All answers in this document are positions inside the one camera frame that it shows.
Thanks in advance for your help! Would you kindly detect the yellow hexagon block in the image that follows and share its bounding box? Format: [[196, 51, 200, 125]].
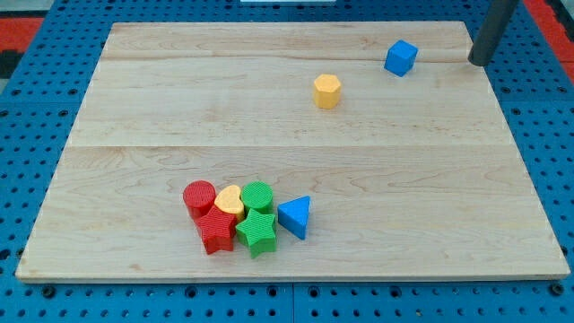
[[313, 74, 342, 109]]

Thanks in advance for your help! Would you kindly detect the wooden board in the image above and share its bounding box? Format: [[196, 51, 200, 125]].
[[16, 22, 570, 284]]

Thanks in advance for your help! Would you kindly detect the green cylinder block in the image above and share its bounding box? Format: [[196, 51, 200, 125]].
[[240, 181, 274, 214]]

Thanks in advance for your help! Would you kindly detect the blue triangle block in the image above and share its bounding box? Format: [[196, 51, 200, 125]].
[[277, 196, 310, 240]]

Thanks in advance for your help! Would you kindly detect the yellow heart block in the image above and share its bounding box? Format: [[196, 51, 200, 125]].
[[214, 185, 245, 223]]

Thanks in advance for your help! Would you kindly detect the green star block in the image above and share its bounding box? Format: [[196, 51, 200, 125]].
[[236, 208, 277, 258]]

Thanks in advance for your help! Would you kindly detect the red cylinder block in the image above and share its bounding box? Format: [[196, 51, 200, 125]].
[[182, 180, 216, 222]]

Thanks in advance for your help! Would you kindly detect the red star block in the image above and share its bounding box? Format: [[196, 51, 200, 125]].
[[196, 205, 237, 255]]

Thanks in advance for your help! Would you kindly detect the blue cube block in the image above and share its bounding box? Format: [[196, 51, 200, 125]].
[[383, 39, 418, 77]]

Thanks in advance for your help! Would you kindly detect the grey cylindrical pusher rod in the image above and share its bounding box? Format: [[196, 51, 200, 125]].
[[468, 0, 518, 67]]

